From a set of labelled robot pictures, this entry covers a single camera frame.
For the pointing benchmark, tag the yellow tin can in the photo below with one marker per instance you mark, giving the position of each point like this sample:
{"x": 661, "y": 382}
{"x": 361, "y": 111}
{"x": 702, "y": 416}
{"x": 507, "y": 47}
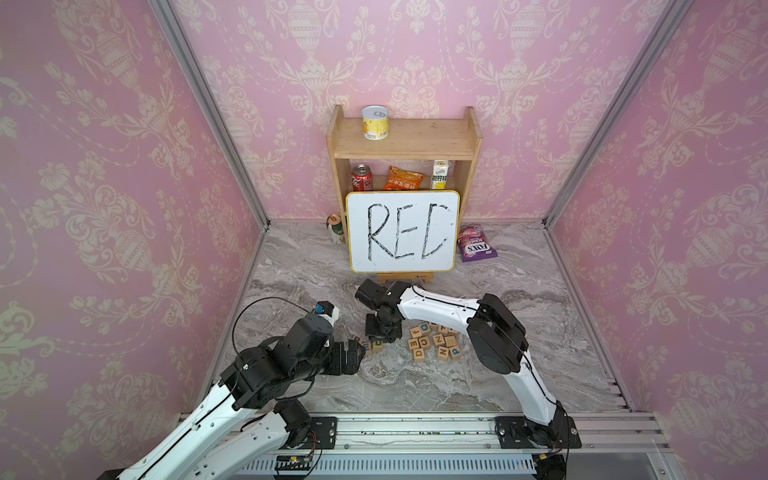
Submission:
{"x": 375, "y": 122}

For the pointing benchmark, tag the aluminium rail frame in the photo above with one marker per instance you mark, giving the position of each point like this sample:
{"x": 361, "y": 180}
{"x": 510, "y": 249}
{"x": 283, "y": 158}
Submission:
{"x": 465, "y": 446}

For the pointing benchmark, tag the purple candy bag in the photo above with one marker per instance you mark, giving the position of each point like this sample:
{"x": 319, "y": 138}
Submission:
{"x": 473, "y": 244}

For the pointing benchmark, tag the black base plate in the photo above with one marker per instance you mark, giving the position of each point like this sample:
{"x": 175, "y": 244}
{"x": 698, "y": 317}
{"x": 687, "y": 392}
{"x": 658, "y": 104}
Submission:
{"x": 516, "y": 433}
{"x": 322, "y": 433}

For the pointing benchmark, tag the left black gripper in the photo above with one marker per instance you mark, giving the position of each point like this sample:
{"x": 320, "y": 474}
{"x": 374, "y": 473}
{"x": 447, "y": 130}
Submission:
{"x": 341, "y": 366}

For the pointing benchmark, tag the wooden whiteboard stand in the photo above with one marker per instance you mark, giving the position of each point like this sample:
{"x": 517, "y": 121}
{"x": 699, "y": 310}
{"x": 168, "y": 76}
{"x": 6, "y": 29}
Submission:
{"x": 425, "y": 277}

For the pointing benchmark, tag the wooden shelf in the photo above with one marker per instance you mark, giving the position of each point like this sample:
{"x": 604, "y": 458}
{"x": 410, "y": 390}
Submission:
{"x": 458, "y": 141}

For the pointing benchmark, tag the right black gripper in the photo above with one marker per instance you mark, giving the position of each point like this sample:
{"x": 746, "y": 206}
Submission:
{"x": 369, "y": 332}

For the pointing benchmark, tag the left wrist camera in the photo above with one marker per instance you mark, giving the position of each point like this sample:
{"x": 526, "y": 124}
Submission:
{"x": 326, "y": 310}

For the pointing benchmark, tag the orange snack bag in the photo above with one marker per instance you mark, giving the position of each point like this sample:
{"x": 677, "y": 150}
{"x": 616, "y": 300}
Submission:
{"x": 403, "y": 180}

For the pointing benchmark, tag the small milk carton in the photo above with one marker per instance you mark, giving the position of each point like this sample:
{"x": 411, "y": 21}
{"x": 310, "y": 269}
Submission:
{"x": 440, "y": 174}

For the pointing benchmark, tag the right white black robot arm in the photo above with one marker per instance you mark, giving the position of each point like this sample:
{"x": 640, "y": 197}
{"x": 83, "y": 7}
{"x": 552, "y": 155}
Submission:
{"x": 499, "y": 342}

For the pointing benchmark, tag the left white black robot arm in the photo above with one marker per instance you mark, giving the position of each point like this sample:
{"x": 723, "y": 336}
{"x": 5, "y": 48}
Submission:
{"x": 249, "y": 412}

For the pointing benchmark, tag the red soda can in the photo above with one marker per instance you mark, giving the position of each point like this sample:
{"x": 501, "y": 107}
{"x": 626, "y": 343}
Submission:
{"x": 362, "y": 178}

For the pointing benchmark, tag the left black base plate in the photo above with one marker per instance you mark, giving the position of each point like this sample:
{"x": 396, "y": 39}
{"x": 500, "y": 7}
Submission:
{"x": 322, "y": 433}

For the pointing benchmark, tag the small electronics board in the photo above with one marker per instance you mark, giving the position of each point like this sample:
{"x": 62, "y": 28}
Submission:
{"x": 294, "y": 462}

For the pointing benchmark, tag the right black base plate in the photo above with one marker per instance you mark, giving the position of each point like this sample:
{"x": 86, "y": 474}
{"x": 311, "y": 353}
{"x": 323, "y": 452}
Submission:
{"x": 516, "y": 433}

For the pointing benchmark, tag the whiteboard with RED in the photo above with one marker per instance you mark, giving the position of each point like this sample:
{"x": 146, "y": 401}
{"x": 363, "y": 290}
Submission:
{"x": 402, "y": 231}

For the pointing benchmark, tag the green white bottle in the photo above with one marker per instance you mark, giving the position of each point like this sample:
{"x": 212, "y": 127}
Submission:
{"x": 334, "y": 225}

